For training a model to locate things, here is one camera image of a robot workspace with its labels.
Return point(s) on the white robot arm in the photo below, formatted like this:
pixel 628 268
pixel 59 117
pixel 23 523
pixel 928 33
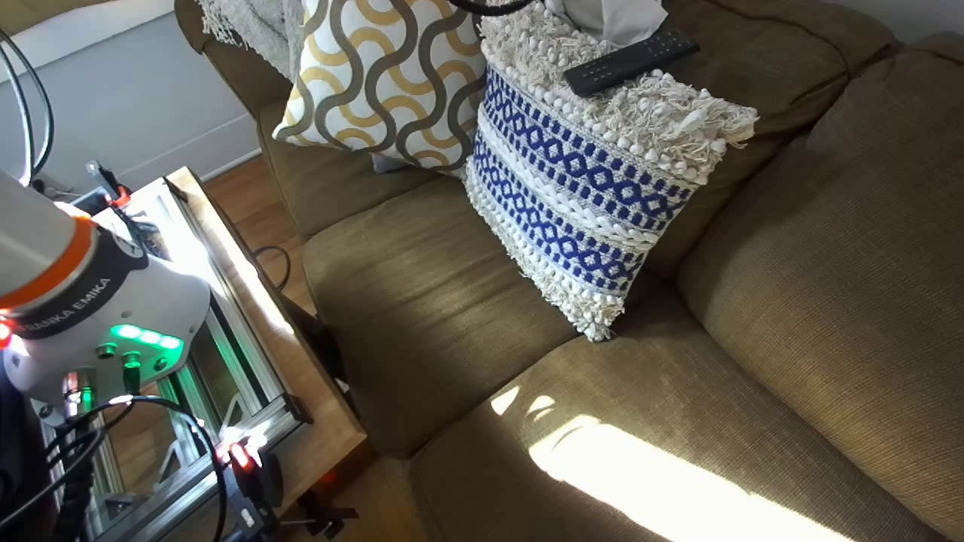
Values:
pixel 83 301

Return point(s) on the blue patterned white pillow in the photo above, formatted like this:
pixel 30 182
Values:
pixel 578 192

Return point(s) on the yellow grey wave pillow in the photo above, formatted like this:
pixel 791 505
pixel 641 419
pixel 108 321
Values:
pixel 394 78

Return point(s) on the white tissue paper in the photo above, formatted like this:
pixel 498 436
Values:
pixel 609 22

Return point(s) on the black remote control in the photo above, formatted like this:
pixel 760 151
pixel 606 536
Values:
pixel 630 60

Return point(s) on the cream knitted blanket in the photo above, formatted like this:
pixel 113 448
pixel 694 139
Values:
pixel 250 22

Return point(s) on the brown fabric sofa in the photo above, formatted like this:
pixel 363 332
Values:
pixel 791 360

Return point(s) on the wooden table with metal frame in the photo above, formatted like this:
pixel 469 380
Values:
pixel 244 433

